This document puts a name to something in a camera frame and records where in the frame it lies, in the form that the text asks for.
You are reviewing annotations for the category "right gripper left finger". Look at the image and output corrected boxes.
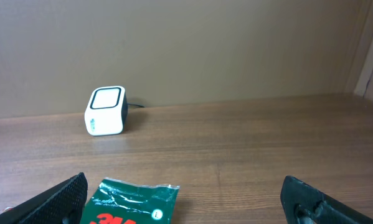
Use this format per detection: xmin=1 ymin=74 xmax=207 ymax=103
xmin=0 ymin=172 xmax=88 ymax=224

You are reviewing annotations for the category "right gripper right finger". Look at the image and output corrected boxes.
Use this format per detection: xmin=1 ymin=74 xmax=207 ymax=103
xmin=280 ymin=175 xmax=373 ymax=224

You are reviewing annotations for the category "green 3M gloves packet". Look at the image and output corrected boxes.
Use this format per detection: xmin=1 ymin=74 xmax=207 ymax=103
xmin=80 ymin=178 xmax=180 ymax=224

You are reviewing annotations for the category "white barcode scanner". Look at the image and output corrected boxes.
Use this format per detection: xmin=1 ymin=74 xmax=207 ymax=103
xmin=84 ymin=86 xmax=128 ymax=136

